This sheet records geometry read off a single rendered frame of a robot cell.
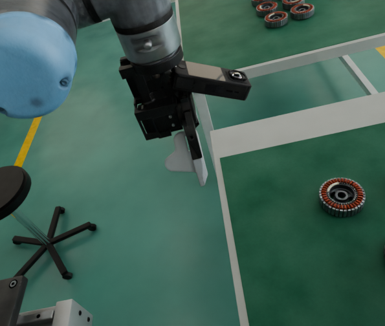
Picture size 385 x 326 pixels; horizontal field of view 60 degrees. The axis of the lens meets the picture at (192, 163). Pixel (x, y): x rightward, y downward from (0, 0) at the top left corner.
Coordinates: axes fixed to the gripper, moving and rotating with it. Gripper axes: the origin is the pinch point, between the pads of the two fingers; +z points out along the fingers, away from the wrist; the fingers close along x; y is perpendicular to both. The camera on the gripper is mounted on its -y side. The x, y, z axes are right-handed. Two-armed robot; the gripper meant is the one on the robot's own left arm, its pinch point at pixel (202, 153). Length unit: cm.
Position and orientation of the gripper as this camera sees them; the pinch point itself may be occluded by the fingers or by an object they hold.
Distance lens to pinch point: 58.0
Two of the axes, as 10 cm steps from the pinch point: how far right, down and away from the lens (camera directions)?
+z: 2.3, 6.7, 7.0
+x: 0.9, 7.0, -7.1
